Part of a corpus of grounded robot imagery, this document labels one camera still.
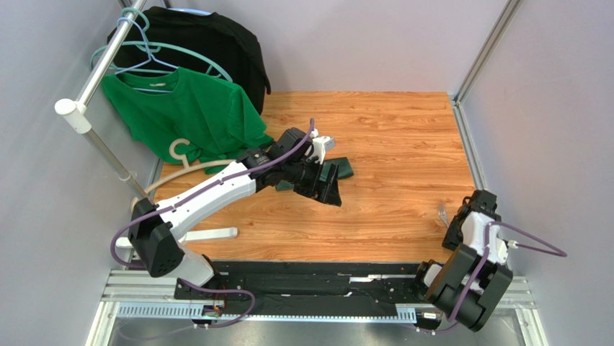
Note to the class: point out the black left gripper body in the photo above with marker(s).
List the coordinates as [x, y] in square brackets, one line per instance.
[305, 176]

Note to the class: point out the dark green cloth napkin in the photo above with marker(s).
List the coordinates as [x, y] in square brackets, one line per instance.
[344, 171]

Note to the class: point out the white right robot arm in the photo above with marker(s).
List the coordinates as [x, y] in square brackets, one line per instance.
[469, 286]

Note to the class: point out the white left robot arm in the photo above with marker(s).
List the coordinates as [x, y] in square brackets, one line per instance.
[156, 230]

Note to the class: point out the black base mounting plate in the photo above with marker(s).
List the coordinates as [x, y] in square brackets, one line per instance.
[387, 288]

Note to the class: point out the bright green t-shirt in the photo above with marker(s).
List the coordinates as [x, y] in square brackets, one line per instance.
[214, 115]

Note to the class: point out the beige plastic hanger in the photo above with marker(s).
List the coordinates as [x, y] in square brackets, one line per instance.
[187, 167]

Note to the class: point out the black t-shirt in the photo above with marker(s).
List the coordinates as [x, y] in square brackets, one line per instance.
[219, 38]

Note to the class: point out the teal plastic hanger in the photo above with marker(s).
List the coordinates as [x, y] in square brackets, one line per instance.
[150, 48]

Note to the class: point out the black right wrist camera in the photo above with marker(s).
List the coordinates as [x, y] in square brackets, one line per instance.
[481, 201]

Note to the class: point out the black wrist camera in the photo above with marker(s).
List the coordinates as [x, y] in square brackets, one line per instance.
[481, 201]
[311, 147]

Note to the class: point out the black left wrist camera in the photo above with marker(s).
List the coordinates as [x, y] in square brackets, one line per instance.
[311, 147]

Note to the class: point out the aluminium frame rail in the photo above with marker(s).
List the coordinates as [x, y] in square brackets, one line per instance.
[140, 295]

